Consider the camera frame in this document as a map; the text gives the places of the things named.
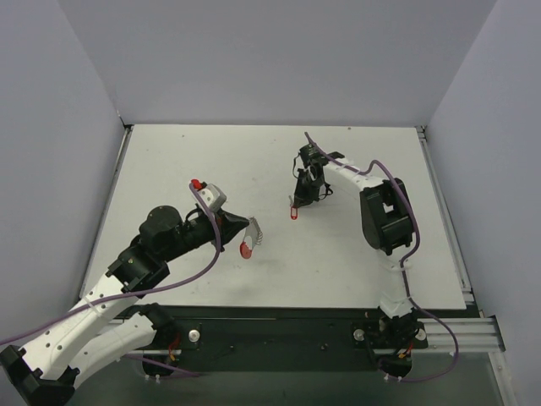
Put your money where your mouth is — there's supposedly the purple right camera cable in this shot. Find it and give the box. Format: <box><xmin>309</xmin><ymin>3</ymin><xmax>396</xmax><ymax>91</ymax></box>
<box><xmin>303</xmin><ymin>131</ymin><xmax>462</xmax><ymax>384</ymax></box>

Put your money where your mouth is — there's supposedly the red plastic key tag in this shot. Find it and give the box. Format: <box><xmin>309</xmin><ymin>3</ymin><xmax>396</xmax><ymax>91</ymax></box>
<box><xmin>290</xmin><ymin>205</ymin><xmax>298</xmax><ymax>220</ymax></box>

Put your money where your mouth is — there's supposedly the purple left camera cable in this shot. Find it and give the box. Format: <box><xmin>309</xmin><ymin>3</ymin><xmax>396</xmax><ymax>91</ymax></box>
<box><xmin>0</xmin><ymin>185</ymin><xmax>225</xmax><ymax>346</ymax></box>

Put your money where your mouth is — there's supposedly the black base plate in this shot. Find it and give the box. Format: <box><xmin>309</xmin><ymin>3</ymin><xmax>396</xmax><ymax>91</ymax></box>
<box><xmin>122</xmin><ymin>304</ymin><xmax>432</xmax><ymax>376</ymax></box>

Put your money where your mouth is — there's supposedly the aluminium frame rail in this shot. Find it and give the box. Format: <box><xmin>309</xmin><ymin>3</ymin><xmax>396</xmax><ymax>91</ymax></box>
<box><xmin>416</xmin><ymin>125</ymin><xmax>505</xmax><ymax>354</ymax></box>

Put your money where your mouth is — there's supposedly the purple camera cable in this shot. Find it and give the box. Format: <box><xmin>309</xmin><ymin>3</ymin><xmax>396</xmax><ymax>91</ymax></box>
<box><xmin>0</xmin><ymin>185</ymin><xmax>225</xmax><ymax>346</ymax></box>
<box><xmin>303</xmin><ymin>131</ymin><xmax>462</xmax><ymax>384</ymax></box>

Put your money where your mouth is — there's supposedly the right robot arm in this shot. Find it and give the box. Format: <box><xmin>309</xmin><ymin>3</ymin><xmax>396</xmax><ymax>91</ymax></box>
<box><xmin>290</xmin><ymin>143</ymin><xmax>420</xmax><ymax>329</ymax></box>

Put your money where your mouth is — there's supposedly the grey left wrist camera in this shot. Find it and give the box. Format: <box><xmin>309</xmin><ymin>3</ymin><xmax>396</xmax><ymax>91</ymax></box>
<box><xmin>199</xmin><ymin>184</ymin><xmax>227</xmax><ymax>213</ymax></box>

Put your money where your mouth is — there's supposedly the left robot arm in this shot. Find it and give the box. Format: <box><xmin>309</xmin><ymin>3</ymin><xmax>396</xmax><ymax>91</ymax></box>
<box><xmin>1</xmin><ymin>206</ymin><xmax>252</xmax><ymax>405</ymax></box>

